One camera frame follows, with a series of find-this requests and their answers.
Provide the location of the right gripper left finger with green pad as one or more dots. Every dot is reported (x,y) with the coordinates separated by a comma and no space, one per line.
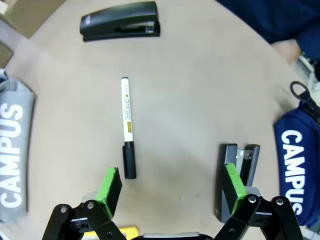
(110,190)

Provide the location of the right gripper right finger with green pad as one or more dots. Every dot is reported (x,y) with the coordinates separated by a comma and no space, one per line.
(236,185)

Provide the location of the dark grey stapler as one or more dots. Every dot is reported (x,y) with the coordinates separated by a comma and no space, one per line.
(228,155)

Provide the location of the yellow utility knife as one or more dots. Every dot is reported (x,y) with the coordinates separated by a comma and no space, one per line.
(130,231)

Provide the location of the white marker with black cap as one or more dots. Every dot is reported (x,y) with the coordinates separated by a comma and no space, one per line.
(127,112)

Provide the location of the blue campus pencil case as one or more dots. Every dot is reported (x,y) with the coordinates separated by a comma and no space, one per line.
(308,150)

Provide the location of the grey campus pencil case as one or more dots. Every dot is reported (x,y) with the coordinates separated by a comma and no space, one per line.
(15,150)

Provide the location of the black scissors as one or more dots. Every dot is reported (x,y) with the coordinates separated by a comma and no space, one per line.
(307,100)

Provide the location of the black stapler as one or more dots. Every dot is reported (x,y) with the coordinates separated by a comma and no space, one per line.
(117,17)

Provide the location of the person's left hand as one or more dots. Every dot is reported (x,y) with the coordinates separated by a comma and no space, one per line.
(287,51)

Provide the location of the person in blue coat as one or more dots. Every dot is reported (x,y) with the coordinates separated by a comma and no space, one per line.
(275,17)

